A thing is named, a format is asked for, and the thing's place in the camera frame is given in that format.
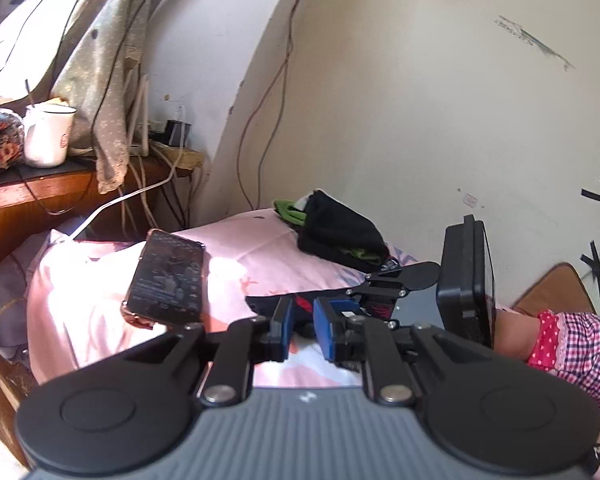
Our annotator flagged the grey pillow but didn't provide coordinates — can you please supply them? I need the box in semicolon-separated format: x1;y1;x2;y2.
0;232;48;363

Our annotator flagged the pink printed bedsheet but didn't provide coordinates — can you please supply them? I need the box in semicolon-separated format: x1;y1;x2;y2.
26;207;518;391

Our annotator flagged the white enamel mug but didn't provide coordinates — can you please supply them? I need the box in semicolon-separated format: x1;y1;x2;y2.
23;103;78;169

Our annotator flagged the grey window curtain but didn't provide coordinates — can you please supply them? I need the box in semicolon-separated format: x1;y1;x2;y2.
0;0;111;103

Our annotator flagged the green garment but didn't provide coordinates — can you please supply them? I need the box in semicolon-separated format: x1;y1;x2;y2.
273;199;308;230

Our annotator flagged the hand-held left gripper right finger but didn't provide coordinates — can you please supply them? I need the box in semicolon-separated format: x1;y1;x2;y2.
312;296;487;406

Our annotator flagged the wooden nightstand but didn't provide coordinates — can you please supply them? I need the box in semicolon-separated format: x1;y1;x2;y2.
0;151;207;283

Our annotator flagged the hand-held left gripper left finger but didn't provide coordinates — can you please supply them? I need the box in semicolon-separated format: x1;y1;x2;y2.
114;296;295;407

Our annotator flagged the pale wooden box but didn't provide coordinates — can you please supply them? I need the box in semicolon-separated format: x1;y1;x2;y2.
149;141;207;170

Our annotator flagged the beige flower-print cloth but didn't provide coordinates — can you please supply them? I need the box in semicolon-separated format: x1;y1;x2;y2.
54;0;157;194

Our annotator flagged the white router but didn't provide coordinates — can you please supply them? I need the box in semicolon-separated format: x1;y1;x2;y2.
126;72;152;157

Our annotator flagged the black folded garment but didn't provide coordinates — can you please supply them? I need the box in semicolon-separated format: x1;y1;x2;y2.
296;189;387;271

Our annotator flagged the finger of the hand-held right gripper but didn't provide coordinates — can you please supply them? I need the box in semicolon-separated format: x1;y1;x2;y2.
346;261;441;307

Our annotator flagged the black charger block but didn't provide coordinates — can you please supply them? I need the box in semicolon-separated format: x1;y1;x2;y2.
164;118;191;147

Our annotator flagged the brown wall cable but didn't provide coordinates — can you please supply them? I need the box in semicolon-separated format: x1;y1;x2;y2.
235;0;327;211

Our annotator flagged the white charging cable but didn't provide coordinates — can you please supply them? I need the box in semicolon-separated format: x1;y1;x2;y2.
66;146;185;245

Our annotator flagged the person's right forearm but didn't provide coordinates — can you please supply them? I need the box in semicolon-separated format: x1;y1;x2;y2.
492;308;600;423

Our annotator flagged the smartphone in clear case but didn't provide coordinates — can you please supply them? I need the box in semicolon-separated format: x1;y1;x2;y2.
121;228;206;330

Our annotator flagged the black cable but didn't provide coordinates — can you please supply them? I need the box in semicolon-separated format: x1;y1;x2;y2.
55;0;153;126

